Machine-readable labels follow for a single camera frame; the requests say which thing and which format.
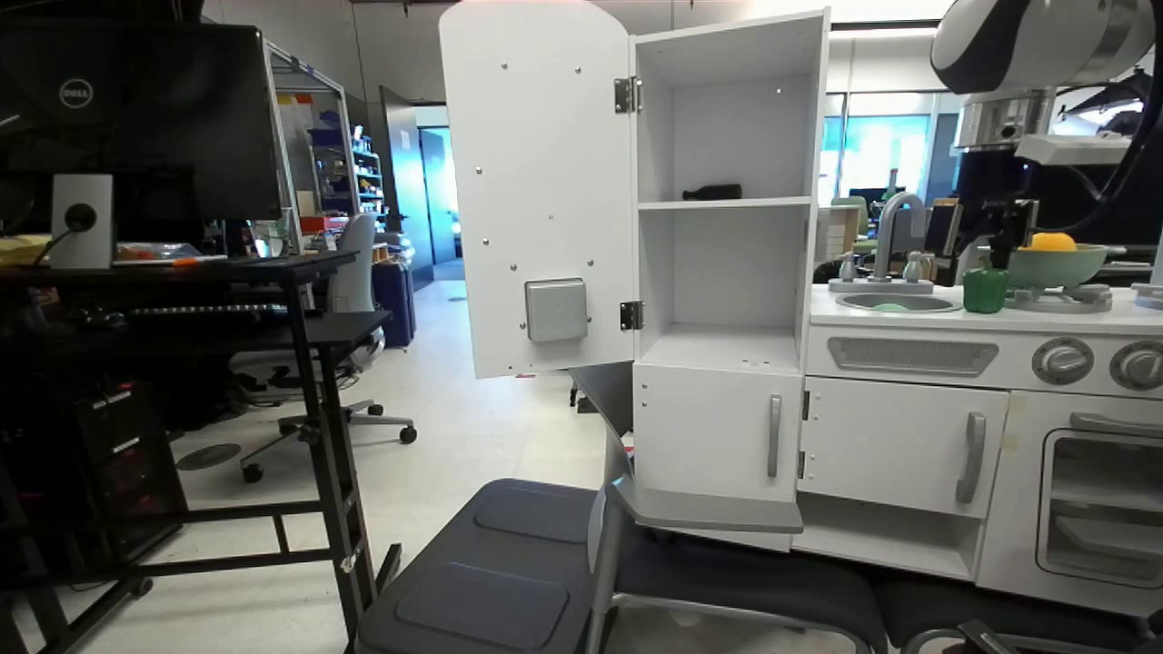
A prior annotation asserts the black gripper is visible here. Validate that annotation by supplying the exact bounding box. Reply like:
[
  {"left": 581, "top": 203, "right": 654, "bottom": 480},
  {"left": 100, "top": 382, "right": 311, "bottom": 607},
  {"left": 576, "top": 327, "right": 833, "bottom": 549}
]
[{"left": 958, "top": 154, "right": 1032, "bottom": 262}]

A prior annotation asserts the white toy kitchen unit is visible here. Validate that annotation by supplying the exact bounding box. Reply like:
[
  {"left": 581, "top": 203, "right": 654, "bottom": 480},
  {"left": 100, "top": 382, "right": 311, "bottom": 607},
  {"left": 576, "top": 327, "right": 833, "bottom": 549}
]
[{"left": 612, "top": 8, "right": 1163, "bottom": 622}]

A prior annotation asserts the white speaker box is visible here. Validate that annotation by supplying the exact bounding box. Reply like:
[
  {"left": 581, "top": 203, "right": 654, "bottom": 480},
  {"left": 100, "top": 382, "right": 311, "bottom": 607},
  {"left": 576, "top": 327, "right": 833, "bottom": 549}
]
[{"left": 51, "top": 174, "right": 112, "bottom": 269}]

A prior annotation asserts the yellow toy lemon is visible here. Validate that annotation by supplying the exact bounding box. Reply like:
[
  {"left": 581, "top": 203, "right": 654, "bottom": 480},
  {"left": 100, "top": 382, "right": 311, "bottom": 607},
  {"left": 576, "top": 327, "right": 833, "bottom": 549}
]
[{"left": 1028, "top": 234, "right": 1078, "bottom": 255}]

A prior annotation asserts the black bottle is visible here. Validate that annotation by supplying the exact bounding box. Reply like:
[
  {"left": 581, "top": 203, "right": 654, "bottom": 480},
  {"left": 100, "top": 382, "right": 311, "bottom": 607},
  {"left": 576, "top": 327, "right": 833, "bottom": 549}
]
[{"left": 681, "top": 183, "right": 740, "bottom": 199}]

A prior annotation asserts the black Dell monitor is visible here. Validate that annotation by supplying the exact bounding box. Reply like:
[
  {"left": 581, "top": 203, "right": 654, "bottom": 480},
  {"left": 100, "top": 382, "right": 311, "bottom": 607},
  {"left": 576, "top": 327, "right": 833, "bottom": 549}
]
[{"left": 0, "top": 20, "right": 278, "bottom": 243}]

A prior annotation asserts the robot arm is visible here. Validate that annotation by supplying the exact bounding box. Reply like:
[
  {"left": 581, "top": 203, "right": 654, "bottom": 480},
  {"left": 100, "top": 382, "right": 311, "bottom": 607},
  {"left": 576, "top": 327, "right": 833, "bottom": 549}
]
[{"left": 931, "top": 0, "right": 1163, "bottom": 262}]

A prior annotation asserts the light green bowl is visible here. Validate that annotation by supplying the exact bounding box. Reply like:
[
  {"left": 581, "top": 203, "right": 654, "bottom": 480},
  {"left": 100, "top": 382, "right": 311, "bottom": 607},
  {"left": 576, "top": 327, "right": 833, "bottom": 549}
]
[{"left": 1006, "top": 243, "right": 1113, "bottom": 292}]

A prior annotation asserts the black computer desk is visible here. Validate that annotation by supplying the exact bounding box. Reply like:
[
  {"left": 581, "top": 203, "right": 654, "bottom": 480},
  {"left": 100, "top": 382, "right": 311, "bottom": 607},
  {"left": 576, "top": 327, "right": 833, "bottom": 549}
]
[{"left": 0, "top": 255, "right": 379, "bottom": 654}]

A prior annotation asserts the grey toy faucet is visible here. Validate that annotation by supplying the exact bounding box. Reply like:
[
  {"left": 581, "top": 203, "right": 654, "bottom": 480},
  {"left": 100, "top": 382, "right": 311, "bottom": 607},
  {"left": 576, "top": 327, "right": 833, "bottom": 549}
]
[{"left": 830, "top": 192, "right": 931, "bottom": 298}]

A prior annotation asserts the white office chair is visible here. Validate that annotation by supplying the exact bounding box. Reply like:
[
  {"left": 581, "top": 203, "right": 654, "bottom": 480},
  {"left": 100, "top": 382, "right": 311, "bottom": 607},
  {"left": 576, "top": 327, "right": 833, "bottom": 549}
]
[{"left": 229, "top": 212, "right": 423, "bottom": 486}]

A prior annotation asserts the black computer tower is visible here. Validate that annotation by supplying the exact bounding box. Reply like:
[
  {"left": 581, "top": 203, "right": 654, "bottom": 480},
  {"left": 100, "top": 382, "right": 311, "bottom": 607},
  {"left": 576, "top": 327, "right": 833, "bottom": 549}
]
[{"left": 0, "top": 378, "right": 186, "bottom": 584}]

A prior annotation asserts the black keyboard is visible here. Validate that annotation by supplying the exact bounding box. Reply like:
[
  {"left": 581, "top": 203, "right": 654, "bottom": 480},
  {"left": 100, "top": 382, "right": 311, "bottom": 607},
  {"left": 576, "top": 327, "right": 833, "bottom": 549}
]
[{"left": 127, "top": 302, "right": 287, "bottom": 323}]

